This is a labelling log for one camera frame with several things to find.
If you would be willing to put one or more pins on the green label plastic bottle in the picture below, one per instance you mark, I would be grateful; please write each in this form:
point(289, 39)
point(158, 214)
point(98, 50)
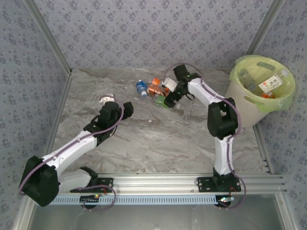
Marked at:
point(160, 101)

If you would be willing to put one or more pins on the clear unlabelled plastic bottle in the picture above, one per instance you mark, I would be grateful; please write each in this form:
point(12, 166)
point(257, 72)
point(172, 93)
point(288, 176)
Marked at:
point(248, 79)

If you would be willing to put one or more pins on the white label clear bottle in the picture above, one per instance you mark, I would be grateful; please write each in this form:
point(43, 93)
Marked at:
point(269, 84)

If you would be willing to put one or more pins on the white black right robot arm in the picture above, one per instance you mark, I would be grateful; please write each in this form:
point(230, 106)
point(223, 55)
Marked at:
point(221, 153)

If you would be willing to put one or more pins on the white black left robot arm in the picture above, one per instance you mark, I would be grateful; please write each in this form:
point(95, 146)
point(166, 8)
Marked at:
point(72, 146)

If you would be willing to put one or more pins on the white plastic bin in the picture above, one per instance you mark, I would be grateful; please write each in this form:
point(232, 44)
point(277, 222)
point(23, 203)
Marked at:
point(242, 112)

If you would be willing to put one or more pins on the green plastic bin liner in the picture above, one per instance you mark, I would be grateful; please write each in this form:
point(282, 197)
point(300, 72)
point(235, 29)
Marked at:
point(283, 103)

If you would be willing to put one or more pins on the copper label plastic bottle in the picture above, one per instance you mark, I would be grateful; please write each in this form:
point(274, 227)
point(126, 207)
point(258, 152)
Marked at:
point(154, 91)

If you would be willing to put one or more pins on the orange label plastic bottle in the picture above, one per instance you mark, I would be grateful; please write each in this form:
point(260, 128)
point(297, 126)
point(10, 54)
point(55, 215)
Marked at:
point(156, 82)

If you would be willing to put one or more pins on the blue label plastic bottle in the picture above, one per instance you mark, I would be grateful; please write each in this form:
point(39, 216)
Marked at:
point(141, 85)

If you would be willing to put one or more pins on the small black circuit board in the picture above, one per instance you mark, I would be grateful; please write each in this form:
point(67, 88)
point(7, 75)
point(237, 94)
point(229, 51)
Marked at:
point(90, 200)
point(224, 201)

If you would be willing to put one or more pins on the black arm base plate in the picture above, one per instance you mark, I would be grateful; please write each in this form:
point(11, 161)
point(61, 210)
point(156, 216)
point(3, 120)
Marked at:
point(105, 182)
point(204, 184)

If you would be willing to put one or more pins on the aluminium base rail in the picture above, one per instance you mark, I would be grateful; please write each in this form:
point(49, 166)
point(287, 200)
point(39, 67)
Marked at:
point(153, 183)

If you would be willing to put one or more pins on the aluminium frame post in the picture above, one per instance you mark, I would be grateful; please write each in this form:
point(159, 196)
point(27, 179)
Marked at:
point(49, 36)
point(265, 24)

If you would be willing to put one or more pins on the aluminium table side rail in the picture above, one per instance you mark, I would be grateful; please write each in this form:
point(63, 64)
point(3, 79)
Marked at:
point(262, 148)

